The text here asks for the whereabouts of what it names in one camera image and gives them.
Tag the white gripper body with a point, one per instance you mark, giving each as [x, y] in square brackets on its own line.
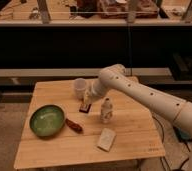
[88, 95]

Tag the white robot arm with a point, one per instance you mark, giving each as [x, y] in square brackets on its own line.
[176, 110]

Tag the clear plastic bottle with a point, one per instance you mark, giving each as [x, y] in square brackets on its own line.
[106, 111]

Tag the translucent plastic cup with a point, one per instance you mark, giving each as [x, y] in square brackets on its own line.
[80, 85]

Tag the dark rectangular box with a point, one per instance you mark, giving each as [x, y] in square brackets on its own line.
[84, 108]

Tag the brown snack bar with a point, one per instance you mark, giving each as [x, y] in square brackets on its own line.
[74, 126]

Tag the wooden table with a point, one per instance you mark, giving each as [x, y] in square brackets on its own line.
[136, 134]

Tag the white napkin packet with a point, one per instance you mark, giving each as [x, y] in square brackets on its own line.
[106, 139]

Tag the green bowl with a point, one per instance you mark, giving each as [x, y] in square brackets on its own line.
[47, 120]

